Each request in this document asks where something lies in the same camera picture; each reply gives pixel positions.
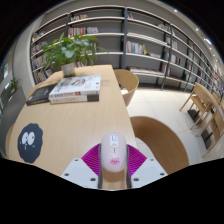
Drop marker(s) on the pink computer mouse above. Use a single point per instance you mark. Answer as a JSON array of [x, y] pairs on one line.
[[113, 150]]

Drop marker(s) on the wooden curved-back chair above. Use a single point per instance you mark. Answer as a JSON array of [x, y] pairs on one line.
[[9, 140], [160, 140], [128, 81]]

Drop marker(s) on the small green plant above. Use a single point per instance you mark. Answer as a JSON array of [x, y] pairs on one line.
[[13, 85]]

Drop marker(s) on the group of ceiling lights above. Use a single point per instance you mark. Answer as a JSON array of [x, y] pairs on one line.
[[207, 40]]

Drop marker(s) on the green potted plant, white pot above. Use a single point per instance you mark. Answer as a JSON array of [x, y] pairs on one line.
[[68, 50]]

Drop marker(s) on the grey bookshelf unit with books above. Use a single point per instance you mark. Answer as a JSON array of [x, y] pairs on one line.
[[146, 36]]

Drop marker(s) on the white illustrated book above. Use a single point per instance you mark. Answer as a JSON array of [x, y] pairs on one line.
[[78, 85]]

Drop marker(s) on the dark cartoon-face mouse pad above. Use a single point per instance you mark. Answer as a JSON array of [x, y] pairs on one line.
[[30, 151]]

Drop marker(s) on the black book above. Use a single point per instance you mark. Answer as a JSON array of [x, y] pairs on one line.
[[40, 94]]

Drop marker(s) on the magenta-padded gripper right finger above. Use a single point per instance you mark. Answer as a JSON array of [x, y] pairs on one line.
[[150, 170]]

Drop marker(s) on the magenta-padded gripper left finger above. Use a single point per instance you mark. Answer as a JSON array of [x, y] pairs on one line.
[[78, 170]]

